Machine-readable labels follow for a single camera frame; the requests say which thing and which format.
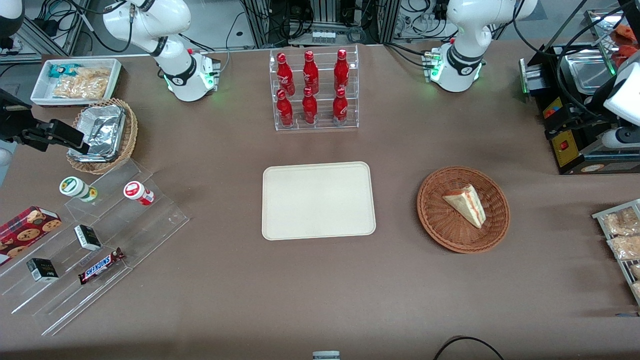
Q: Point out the triangular packaged sandwich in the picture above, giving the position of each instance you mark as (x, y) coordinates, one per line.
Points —
(467, 202)

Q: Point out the tray with packaged snacks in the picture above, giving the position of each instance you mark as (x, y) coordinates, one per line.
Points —
(600, 216)

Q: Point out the Snickers chocolate bar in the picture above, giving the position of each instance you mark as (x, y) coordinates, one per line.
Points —
(100, 266)

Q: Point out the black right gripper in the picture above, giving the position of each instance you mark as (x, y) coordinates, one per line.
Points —
(14, 124)

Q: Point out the white power strip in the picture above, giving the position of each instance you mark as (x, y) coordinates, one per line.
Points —
(323, 36)

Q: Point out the green lid white cup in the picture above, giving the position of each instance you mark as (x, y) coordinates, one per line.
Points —
(72, 187)

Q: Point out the clear bag of crackers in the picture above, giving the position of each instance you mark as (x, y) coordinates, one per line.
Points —
(94, 74)
(80, 90)

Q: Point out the beige plastic tray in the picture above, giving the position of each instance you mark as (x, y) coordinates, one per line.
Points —
(317, 200)

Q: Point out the clear acrylic bottle rack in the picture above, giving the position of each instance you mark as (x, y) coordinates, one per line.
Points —
(322, 87)

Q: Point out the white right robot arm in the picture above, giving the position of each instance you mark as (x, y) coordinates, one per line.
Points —
(150, 20)

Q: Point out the aluminium frame structure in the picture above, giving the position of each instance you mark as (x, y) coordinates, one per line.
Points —
(345, 12)

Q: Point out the small grey white object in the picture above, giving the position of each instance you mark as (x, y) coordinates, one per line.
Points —
(326, 355)

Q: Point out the red plaid cookie box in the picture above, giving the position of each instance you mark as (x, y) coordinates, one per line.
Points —
(25, 232)

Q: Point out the black machine with yellow panel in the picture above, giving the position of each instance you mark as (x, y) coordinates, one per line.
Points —
(575, 125)

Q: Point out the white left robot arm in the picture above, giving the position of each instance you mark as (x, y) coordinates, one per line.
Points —
(470, 30)

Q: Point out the clear bag of snacks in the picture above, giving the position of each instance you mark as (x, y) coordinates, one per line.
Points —
(622, 222)
(627, 247)

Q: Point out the red lid white cup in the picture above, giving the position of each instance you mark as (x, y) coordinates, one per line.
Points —
(135, 190)

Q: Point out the light oval wicker basket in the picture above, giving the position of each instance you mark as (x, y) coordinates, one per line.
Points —
(132, 135)

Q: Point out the stack of foil trays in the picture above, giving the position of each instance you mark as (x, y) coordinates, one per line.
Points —
(100, 131)

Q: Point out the steel tray with red packets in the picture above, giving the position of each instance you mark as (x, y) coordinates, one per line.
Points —
(600, 22)

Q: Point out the clear acrylic stepped shelf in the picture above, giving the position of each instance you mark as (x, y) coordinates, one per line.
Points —
(150, 225)

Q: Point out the brown round wicker basket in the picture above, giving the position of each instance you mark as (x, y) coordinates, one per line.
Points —
(440, 225)

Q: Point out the red cola bottle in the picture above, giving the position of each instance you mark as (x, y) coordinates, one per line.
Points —
(341, 71)
(285, 111)
(340, 108)
(310, 74)
(309, 108)
(285, 75)

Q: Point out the white rectangular bin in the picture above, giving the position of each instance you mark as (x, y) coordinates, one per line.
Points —
(42, 95)

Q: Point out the blue snack packet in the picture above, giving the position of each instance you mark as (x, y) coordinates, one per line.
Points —
(60, 70)

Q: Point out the small black box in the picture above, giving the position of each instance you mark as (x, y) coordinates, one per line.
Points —
(88, 238)
(42, 270)

